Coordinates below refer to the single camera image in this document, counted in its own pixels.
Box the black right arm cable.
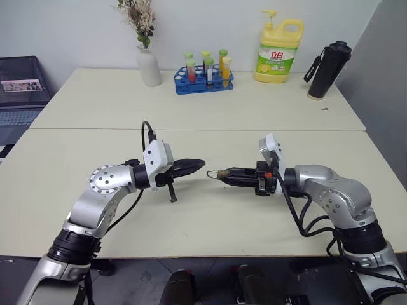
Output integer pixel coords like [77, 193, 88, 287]
[275, 168, 407, 287]

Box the dark rounded shape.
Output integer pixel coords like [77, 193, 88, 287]
[158, 269, 197, 305]
[230, 264, 287, 305]

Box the yellow detergent pump bottle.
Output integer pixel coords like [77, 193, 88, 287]
[254, 9, 305, 84]

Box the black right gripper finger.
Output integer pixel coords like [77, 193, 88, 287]
[222, 166, 258, 179]
[220, 176, 257, 191]

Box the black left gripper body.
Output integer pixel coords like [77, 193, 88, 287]
[155, 161, 179, 203]

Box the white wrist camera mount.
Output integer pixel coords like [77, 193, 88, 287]
[258, 132, 289, 195]
[142, 139, 175, 193]

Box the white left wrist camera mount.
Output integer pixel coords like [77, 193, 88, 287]
[142, 139, 175, 193]

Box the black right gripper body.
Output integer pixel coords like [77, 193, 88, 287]
[253, 160, 280, 198]

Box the green-capped white label tube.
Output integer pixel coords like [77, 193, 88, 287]
[204, 57, 215, 86]

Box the white ceramic vase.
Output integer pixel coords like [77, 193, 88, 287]
[136, 44, 163, 88]

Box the brass padlock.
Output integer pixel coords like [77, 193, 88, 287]
[206, 169, 230, 180]

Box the green-capped orange liquid tube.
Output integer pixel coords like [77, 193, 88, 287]
[217, 48, 229, 74]

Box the black table foot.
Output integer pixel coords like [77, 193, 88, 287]
[96, 259, 116, 276]

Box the grey laptop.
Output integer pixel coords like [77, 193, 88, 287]
[0, 55, 55, 147]

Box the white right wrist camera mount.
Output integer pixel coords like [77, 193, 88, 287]
[258, 132, 289, 195]

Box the dried flower bouquet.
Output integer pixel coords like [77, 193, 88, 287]
[115, 0, 156, 50]

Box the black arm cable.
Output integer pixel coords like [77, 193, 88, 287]
[275, 168, 407, 287]
[95, 120, 157, 252]

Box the blue test tube rack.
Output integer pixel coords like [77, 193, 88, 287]
[173, 64, 235, 95]

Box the green-capped red liquid tube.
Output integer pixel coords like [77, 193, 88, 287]
[186, 58, 197, 83]

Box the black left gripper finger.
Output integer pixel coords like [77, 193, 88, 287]
[171, 165, 204, 179]
[173, 158, 207, 170]

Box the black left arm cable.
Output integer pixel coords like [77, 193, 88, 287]
[95, 120, 157, 252]

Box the yellow-capped yellow liquid tube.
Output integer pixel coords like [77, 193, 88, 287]
[221, 56, 232, 88]

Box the black water bottle with strap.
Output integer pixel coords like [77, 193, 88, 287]
[303, 40, 353, 102]

